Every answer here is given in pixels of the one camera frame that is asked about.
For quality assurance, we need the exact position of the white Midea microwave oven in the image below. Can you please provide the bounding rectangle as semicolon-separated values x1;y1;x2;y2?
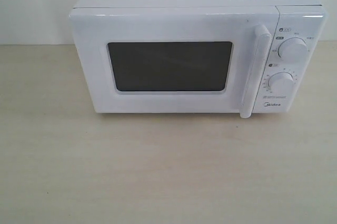
70;0;327;118

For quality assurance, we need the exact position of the white microwave door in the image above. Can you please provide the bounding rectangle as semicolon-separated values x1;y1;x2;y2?
70;6;280;118

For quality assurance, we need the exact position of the white upper power knob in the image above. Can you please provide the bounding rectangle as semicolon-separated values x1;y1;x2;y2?
278;37;308;62

